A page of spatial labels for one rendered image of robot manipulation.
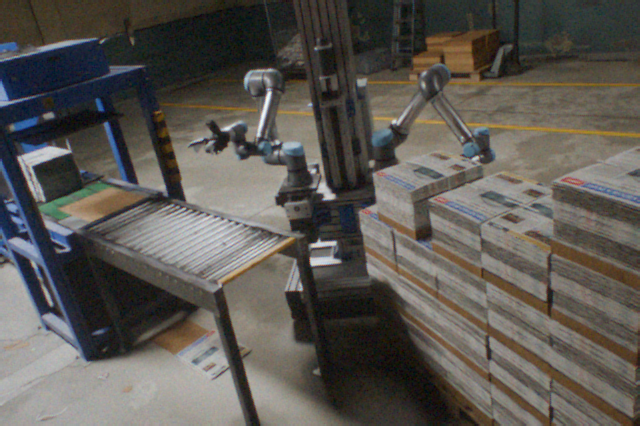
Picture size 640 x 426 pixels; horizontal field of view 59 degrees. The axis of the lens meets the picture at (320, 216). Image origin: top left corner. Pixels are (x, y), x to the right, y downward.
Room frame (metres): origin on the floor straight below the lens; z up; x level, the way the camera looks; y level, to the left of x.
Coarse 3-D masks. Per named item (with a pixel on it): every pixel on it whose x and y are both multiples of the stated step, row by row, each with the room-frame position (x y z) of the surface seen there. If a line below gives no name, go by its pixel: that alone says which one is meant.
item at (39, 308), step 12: (0, 192) 3.38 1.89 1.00; (0, 204) 3.36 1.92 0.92; (0, 216) 3.34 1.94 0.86; (0, 228) 3.34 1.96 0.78; (12, 228) 3.37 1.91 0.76; (12, 252) 3.33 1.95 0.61; (24, 264) 3.35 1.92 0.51; (24, 276) 3.33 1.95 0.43; (36, 276) 3.37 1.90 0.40; (36, 288) 3.36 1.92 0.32; (36, 300) 3.34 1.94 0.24; (36, 312) 3.37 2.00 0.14
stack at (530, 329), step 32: (384, 224) 2.28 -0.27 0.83; (384, 256) 2.31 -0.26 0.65; (416, 256) 2.07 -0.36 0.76; (384, 288) 2.35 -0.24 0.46; (416, 288) 2.08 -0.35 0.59; (448, 288) 1.88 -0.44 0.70; (480, 288) 1.71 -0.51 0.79; (384, 320) 2.40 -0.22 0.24; (448, 320) 1.89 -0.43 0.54; (512, 320) 1.57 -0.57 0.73; (544, 320) 1.44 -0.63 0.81; (384, 352) 2.45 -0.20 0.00; (416, 352) 2.15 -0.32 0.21; (448, 352) 1.92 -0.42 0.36; (480, 352) 1.71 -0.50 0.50; (512, 352) 1.57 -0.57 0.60; (544, 352) 1.44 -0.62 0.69; (480, 384) 1.74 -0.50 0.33; (512, 384) 1.57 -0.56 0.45; (544, 384) 1.44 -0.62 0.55; (512, 416) 1.58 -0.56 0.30
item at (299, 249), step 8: (168, 200) 3.21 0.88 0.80; (176, 200) 3.19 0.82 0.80; (192, 208) 3.01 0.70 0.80; (200, 208) 2.98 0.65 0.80; (216, 216) 2.83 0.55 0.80; (224, 216) 2.80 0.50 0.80; (232, 216) 2.78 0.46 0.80; (248, 224) 2.63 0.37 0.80; (256, 224) 2.61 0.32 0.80; (264, 224) 2.59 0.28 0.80; (272, 232) 2.49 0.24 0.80; (280, 232) 2.47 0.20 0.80; (288, 232) 2.45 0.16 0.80; (296, 232) 2.43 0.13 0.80; (296, 240) 2.37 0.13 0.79; (304, 240) 2.38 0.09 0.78; (288, 248) 2.42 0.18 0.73; (296, 248) 2.38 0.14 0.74; (304, 248) 2.37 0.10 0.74; (288, 256) 2.43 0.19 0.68; (296, 256) 2.39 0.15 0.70; (304, 256) 2.36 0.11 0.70
